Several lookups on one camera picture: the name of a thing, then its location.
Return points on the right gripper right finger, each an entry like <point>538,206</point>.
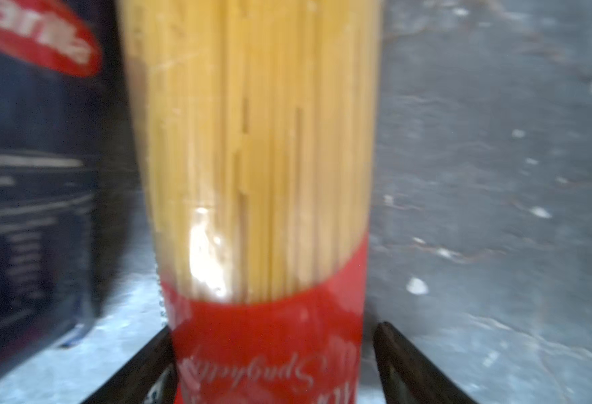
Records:
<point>407,375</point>

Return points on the blue Barilla rigatoni box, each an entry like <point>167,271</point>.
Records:
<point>57,60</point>

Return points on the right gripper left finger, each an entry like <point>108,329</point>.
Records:
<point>148,377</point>

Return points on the red spaghetti bag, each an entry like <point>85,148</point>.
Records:
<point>255,123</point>

